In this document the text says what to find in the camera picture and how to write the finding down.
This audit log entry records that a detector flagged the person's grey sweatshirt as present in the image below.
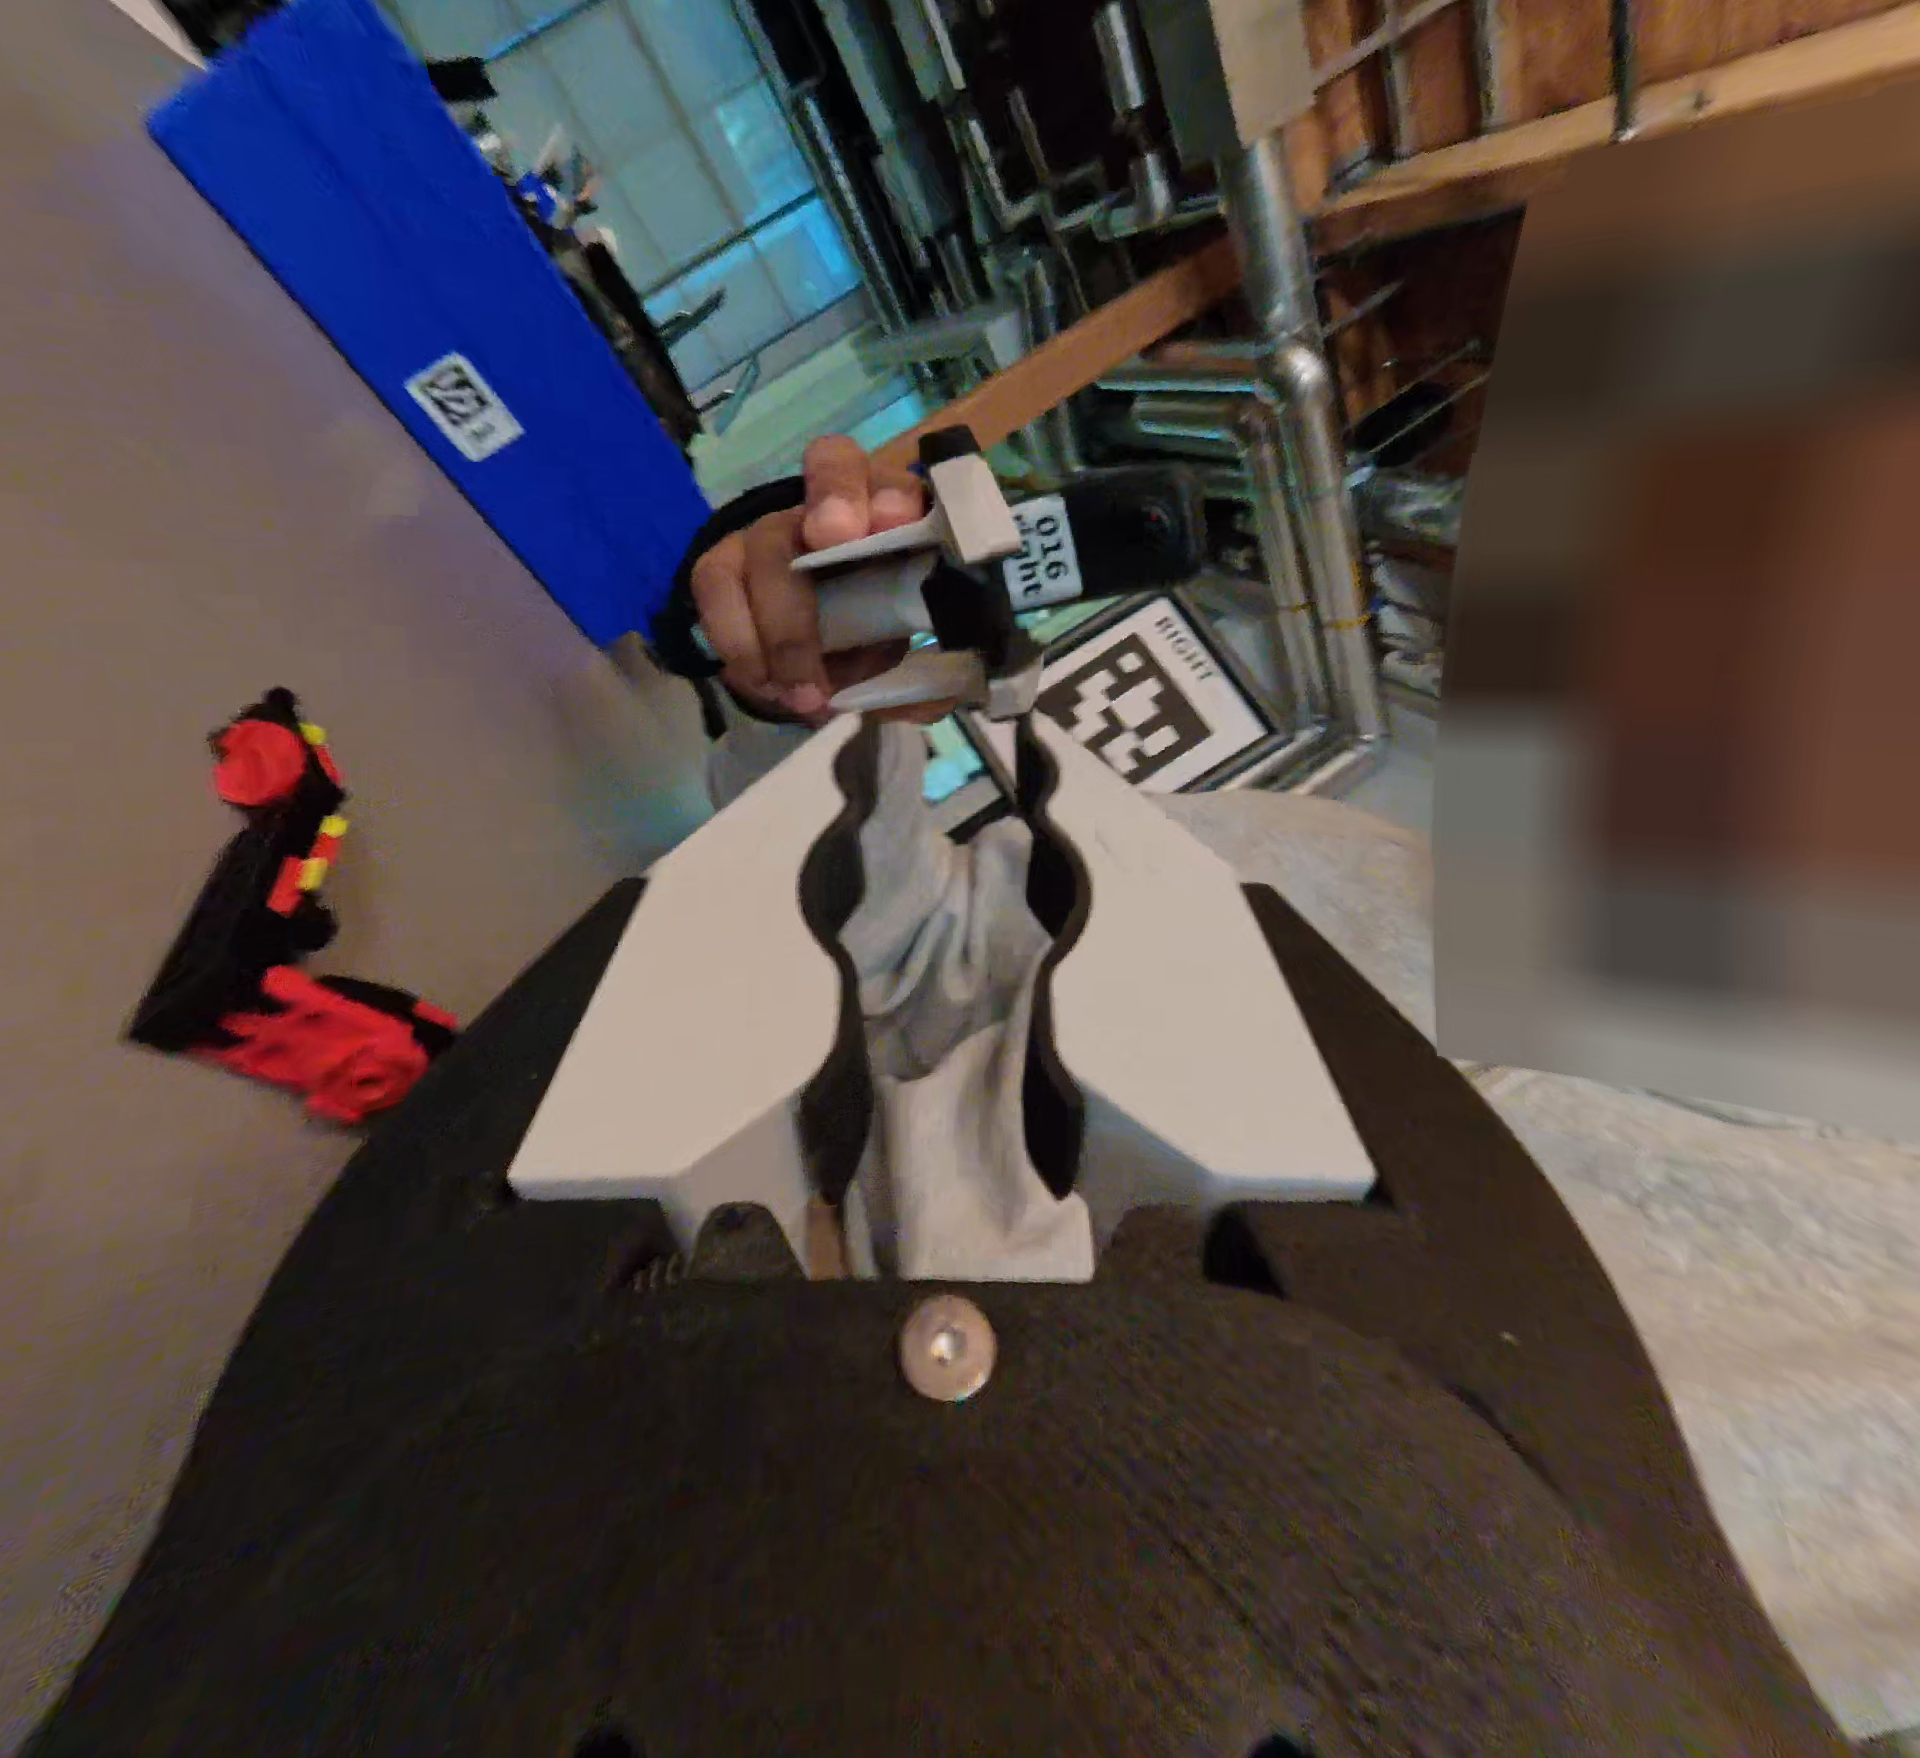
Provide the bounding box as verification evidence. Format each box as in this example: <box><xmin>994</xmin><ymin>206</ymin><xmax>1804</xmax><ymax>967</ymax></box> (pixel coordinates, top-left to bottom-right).
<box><xmin>1156</xmin><ymin>783</ymin><xmax>1920</xmax><ymax>1746</ymax></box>

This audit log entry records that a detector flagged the wooden beam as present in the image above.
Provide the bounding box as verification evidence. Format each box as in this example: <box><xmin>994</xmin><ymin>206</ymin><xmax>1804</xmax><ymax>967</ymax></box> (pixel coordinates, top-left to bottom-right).
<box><xmin>870</xmin><ymin>237</ymin><xmax>1247</xmax><ymax>475</ymax></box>

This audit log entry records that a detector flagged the person's right forearm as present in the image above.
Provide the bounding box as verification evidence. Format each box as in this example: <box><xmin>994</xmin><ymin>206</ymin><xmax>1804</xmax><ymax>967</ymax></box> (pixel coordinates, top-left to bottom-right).
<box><xmin>706</xmin><ymin>717</ymin><xmax>1097</xmax><ymax>1282</ymax></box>

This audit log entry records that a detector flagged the blue bin with tag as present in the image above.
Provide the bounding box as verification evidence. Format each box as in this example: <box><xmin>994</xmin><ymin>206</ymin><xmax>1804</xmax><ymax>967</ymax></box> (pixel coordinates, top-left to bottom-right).
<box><xmin>148</xmin><ymin>0</ymin><xmax>719</xmax><ymax>653</ymax></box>

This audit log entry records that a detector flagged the person's right hand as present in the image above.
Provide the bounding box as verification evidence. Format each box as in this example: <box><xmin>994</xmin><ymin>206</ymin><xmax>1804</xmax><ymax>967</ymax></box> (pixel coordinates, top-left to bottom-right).
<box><xmin>694</xmin><ymin>434</ymin><xmax>936</xmax><ymax>728</ymax></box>

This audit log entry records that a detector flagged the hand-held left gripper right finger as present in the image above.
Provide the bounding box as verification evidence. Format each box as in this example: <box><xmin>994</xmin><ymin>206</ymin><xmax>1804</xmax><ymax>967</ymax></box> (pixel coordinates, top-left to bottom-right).
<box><xmin>1017</xmin><ymin>721</ymin><xmax>1382</xmax><ymax>1254</ymax></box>

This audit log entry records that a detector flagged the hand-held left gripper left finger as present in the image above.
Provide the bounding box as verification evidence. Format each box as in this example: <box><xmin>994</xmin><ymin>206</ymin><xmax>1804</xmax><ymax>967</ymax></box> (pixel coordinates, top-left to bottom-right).
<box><xmin>506</xmin><ymin>721</ymin><xmax>906</xmax><ymax>1282</ymax></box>

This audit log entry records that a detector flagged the large metal pipe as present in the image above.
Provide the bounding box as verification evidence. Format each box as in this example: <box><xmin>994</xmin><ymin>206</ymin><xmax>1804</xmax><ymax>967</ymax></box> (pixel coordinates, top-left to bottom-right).
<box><xmin>1218</xmin><ymin>129</ymin><xmax>1391</xmax><ymax>759</ymax></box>

